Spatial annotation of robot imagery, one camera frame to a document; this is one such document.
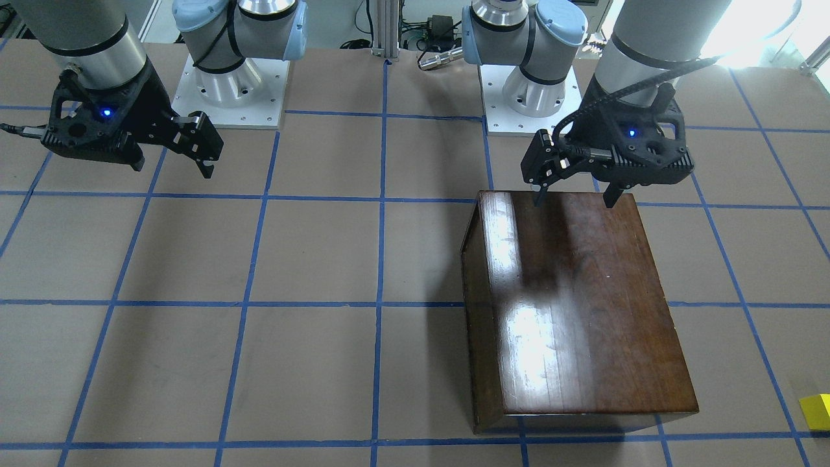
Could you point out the yellow block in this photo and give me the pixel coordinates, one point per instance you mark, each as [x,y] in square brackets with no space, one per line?
[815,409]

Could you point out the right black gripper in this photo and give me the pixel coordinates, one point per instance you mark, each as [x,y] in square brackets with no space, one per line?
[150,102]

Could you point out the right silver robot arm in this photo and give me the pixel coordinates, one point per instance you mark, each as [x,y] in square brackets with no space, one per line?
[97,36]

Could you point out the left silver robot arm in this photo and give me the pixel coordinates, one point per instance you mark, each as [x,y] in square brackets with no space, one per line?
[653,42]

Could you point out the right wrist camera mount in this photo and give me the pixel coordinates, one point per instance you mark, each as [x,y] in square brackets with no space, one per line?
[99,125]

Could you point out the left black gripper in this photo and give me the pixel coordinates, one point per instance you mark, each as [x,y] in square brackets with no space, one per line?
[579,133]

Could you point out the dark wooden drawer cabinet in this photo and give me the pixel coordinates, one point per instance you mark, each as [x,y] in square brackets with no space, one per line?
[569,329]

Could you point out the aluminium frame post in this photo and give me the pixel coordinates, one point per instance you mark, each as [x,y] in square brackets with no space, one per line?
[385,34]

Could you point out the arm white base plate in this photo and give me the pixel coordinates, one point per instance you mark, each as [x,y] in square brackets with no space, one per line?
[516,106]
[250,97]

